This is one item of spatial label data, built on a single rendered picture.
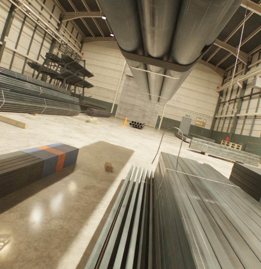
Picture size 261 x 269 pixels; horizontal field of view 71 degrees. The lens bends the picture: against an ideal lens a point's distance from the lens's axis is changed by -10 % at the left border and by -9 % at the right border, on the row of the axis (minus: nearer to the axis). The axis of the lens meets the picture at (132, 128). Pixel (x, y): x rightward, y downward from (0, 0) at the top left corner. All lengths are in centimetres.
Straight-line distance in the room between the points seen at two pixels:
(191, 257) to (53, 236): 76
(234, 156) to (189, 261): 735
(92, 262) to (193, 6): 87
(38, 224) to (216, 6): 119
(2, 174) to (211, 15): 124
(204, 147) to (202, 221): 685
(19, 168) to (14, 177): 7
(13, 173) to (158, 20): 115
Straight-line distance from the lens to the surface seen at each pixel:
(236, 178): 180
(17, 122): 372
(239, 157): 783
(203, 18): 71
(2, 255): 98
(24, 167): 145
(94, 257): 78
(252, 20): 1578
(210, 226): 65
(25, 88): 572
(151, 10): 74
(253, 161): 806
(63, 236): 111
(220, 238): 60
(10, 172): 134
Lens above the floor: 66
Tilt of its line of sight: 3 degrees down
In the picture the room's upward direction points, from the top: 15 degrees clockwise
